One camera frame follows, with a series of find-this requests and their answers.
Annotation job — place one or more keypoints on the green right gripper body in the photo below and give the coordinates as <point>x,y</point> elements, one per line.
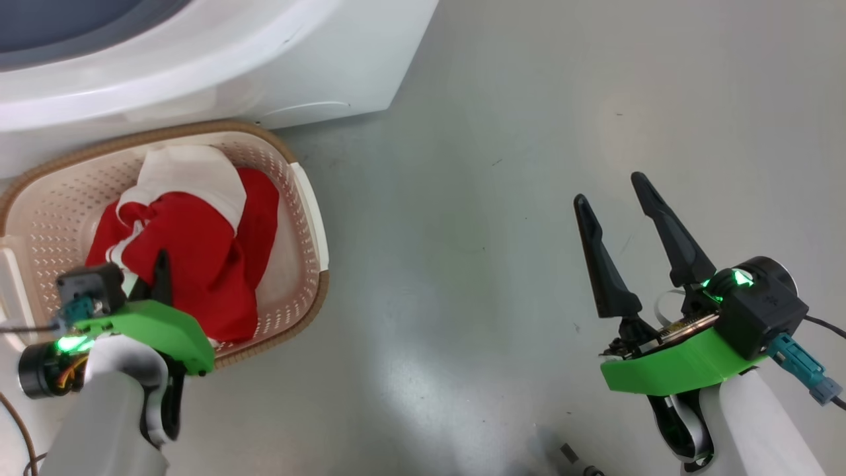
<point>674,370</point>

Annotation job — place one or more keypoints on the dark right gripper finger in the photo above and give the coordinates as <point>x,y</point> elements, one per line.
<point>608,284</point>
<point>681,251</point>

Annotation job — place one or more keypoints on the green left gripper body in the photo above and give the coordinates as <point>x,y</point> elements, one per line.
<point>165,327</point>

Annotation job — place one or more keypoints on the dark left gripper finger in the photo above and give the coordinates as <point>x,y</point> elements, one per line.
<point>162,284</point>

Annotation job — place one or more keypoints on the red and white garment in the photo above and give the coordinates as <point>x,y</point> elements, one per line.
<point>205,258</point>

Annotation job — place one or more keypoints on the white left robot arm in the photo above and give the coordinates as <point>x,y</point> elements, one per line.
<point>99,423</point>

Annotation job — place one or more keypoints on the cream perforated laundry basket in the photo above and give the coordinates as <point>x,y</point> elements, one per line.
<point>291,277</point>

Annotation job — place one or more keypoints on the white washing machine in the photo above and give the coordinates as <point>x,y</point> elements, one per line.
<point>264,59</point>

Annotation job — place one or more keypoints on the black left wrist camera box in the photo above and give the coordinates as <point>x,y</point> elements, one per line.
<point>92,284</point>

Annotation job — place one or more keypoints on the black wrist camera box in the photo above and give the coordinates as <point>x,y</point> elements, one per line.
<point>92,284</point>
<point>767,317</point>

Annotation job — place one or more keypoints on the teal left camera connector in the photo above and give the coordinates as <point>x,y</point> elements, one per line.
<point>76,311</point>

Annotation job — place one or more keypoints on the teal camera connector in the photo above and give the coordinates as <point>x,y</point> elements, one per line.
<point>76,311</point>
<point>803,367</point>

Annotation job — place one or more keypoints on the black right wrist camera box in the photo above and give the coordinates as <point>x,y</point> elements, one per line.
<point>767,317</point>

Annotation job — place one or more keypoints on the teal right camera connector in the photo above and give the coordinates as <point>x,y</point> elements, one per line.
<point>803,367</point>

